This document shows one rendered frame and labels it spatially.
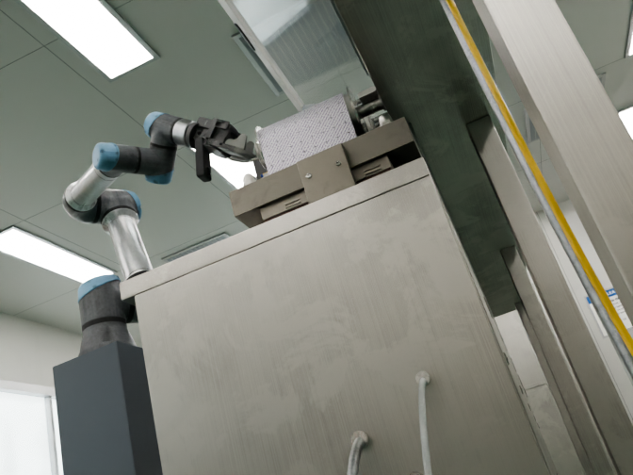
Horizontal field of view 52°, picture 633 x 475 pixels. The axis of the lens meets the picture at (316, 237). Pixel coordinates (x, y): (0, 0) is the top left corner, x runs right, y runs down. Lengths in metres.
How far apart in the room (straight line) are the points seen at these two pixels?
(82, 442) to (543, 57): 1.39
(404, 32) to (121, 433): 1.10
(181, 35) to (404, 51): 2.34
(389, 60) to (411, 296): 0.50
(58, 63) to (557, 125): 3.22
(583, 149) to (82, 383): 1.39
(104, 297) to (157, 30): 1.97
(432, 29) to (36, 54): 2.59
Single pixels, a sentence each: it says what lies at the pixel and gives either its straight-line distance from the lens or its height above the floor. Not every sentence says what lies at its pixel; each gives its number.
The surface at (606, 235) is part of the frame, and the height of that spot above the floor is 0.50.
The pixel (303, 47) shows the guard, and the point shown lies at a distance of 2.35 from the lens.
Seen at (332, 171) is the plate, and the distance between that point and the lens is 1.30.
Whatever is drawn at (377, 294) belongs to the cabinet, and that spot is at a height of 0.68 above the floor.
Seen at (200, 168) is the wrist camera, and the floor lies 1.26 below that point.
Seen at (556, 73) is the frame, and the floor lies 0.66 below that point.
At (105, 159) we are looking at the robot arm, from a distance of 1.80.
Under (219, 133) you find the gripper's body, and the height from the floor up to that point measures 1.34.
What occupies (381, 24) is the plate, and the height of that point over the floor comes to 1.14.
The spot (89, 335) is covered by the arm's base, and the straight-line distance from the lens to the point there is 1.81.
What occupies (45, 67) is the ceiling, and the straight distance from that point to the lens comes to 3.69.
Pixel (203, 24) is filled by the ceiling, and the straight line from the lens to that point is 3.55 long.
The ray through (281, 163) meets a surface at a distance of 1.61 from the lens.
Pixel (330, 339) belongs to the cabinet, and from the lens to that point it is 1.15.
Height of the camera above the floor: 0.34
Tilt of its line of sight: 24 degrees up
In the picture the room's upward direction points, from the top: 17 degrees counter-clockwise
